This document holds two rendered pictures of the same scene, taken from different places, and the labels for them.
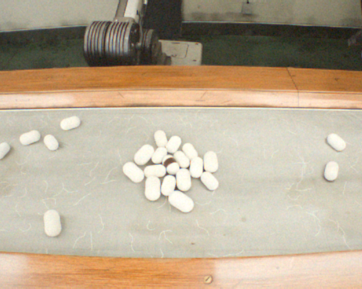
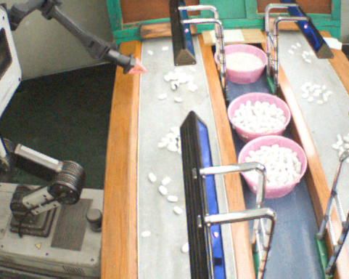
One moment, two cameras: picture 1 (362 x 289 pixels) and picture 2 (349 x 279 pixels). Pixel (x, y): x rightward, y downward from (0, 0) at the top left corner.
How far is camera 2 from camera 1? 1.55 m
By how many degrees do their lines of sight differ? 60
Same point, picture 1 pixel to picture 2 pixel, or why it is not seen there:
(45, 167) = (179, 181)
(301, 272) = (218, 107)
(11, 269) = not seen: hidden behind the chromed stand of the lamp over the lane
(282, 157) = (170, 112)
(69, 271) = (226, 153)
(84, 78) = (117, 177)
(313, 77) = (120, 96)
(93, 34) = (70, 180)
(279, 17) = not seen: outside the picture
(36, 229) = not seen: hidden behind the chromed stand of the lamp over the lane
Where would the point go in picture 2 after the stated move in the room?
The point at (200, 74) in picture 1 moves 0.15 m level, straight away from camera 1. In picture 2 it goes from (117, 133) to (83, 135)
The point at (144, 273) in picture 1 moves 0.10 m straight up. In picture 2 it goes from (223, 136) to (222, 115)
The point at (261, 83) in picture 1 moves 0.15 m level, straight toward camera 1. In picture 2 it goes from (126, 113) to (161, 117)
